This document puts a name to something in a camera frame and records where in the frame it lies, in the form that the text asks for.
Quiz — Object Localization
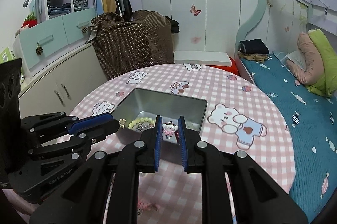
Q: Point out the white pillow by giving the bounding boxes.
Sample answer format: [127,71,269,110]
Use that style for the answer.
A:
[282,52,303,67]

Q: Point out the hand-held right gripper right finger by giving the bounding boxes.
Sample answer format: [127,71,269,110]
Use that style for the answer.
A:
[178,116,308,224]

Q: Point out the folded dark clothes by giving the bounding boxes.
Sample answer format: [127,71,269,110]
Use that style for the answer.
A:
[239,39,269,55]

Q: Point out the pink quilt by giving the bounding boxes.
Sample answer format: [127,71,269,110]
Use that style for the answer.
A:
[286,33,324,85]

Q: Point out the brown dotted cloth cover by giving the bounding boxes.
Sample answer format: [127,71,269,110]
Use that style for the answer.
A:
[91,10,175,80]

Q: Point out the pink charm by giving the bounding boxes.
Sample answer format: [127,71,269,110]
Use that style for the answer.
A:
[138,198,162,214]

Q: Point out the pink checkered bear tablecloth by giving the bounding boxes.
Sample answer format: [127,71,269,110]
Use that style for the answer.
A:
[5,63,295,224]

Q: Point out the mint green drawer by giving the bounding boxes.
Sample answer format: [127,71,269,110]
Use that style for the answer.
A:
[20,21,67,56]
[62,8,96,44]

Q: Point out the pink bear keychain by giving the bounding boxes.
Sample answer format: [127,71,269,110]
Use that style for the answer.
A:
[162,121,176,141]

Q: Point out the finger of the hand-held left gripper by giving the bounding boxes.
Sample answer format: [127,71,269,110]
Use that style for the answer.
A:
[28,119,120,161]
[20,111,114,136]

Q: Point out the folded blue jeans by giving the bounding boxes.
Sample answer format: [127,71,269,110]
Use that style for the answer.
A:
[48,3,71,20]

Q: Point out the black garment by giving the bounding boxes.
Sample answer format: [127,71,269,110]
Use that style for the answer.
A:
[168,17,180,34]

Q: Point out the green carton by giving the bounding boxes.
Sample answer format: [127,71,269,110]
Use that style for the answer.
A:
[0,46,16,62]

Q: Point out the folded grey jeans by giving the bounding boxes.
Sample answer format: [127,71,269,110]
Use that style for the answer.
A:
[72,0,88,12]

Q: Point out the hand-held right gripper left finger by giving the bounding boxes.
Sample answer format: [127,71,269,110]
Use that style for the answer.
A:
[29,115,162,224]

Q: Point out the white board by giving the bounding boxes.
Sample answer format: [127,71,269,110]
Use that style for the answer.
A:
[174,50,232,66]

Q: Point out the grey metal tin box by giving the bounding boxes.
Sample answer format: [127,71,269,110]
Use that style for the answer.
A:
[113,88,207,161]

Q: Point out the folded tan garment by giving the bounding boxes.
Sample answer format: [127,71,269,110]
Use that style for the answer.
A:
[238,54,271,63]

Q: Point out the cream bead bracelet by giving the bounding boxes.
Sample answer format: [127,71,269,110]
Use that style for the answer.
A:
[128,117,156,130]

